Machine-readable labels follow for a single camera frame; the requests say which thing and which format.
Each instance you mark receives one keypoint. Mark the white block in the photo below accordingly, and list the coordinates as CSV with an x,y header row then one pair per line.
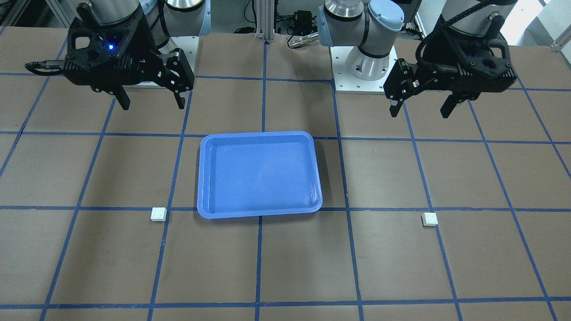
x,y
429,219
158,214

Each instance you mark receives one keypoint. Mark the silver metal connector plug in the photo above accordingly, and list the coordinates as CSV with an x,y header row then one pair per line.
x,y
303,41

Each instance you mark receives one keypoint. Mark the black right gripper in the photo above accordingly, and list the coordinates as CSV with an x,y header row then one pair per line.
x,y
149,49

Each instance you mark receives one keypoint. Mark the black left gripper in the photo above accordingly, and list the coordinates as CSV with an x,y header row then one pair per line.
x,y
432,57

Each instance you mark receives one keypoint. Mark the black power adapter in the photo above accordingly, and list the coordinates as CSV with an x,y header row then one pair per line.
x,y
301,19

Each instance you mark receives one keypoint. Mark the blue plastic tray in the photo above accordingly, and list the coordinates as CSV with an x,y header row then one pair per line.
x,y
258,174

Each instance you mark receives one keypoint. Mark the aluminium frame post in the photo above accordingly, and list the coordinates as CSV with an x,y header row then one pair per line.
x,y
264,19

